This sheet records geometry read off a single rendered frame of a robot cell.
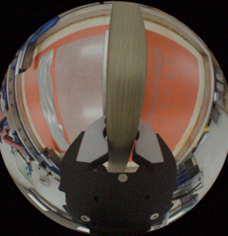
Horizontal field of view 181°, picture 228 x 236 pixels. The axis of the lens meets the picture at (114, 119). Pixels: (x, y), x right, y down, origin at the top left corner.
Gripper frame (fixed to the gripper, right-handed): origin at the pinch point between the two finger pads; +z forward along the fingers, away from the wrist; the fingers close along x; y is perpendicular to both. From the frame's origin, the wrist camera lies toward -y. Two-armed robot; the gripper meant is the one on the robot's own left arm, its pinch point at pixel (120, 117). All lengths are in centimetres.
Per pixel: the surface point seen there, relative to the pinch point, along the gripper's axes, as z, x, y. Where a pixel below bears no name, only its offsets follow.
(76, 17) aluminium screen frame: 2.9, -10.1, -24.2
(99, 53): 5.1, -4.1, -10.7
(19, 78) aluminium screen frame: 4.0, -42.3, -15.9
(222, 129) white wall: 13, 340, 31
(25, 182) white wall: -168, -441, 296
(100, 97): 4.8, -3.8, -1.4
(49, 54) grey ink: 4.8, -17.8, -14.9
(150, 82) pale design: 4.9, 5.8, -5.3
